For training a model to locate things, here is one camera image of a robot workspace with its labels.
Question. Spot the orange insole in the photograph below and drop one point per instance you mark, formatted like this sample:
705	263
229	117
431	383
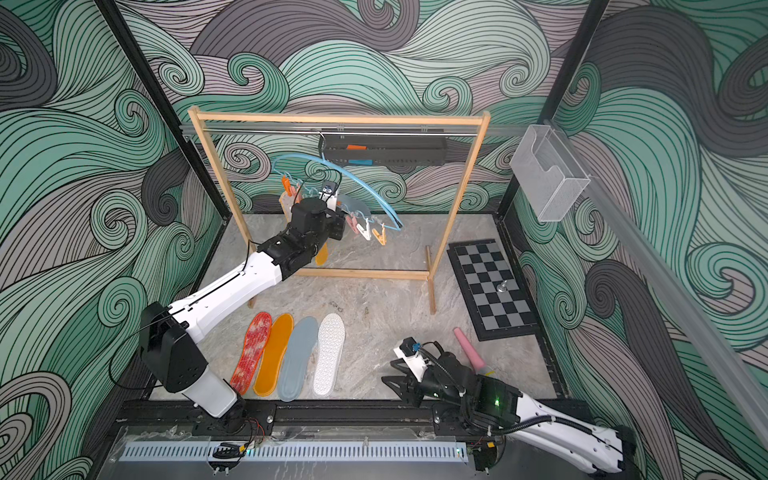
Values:
287	201
273	354

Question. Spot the clear acrylic wall box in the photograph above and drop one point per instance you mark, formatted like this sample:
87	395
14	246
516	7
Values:
548	171

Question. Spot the black wall tool holder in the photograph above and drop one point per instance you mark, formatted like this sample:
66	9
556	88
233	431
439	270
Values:
391	151

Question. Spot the pink microphone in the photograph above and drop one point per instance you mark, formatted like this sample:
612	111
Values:
476	361

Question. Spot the blue clip hanger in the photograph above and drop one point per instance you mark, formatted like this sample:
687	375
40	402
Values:
342	173

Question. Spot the white clothes peg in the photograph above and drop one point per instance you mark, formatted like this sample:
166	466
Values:
365	230

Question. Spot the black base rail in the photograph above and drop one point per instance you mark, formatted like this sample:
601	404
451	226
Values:
269	417

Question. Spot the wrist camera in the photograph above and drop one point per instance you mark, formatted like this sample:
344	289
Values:
418	359
328	193

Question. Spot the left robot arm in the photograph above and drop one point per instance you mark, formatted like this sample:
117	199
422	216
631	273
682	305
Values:
168	336

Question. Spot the white slotted cable duct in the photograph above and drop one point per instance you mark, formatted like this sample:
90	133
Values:
302	451

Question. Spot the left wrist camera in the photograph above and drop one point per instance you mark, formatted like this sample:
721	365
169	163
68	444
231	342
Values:
328	193

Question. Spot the red patterned insole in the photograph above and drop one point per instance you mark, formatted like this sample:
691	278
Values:
254	342

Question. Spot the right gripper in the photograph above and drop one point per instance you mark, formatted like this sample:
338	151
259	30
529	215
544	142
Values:
409	385

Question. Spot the black white chessboard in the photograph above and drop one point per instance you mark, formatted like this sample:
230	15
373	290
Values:
479	266

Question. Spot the pink clothes peg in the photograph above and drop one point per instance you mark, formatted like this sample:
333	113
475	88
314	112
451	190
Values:
353	224

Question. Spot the grey blue insole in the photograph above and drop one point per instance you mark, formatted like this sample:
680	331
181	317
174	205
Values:
296	359
353	206

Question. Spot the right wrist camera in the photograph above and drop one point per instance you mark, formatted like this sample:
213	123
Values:
418	359

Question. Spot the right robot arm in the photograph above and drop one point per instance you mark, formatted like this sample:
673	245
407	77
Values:
467	400

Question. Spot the white insole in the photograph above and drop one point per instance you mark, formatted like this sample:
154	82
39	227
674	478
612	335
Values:
330	342

